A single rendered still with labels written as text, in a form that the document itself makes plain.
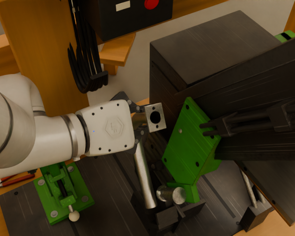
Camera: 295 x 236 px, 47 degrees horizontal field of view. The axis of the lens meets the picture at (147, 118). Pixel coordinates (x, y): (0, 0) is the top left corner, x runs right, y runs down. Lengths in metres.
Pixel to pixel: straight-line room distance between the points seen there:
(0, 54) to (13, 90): 0.40
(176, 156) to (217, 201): 0.26
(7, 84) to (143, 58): 2.25
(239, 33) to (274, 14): 2.47
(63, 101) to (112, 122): 0.31
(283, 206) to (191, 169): 0.20
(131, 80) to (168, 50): 1.70
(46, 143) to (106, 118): 0.13
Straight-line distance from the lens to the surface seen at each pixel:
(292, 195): 0.80
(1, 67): 0.93
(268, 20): 3.33
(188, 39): 0.91
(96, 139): 0.64
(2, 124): 0.35
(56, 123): 0.61
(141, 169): 0.84
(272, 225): 1.02
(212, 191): 1.02
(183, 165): 0.78
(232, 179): 1.05
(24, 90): 0.52
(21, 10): 0.75
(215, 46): 0.90
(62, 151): 0.61
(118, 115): 0.66
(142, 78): 2.58
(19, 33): 0.78
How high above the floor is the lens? 1.79
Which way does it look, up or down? 51 degrees down
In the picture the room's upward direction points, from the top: straight up
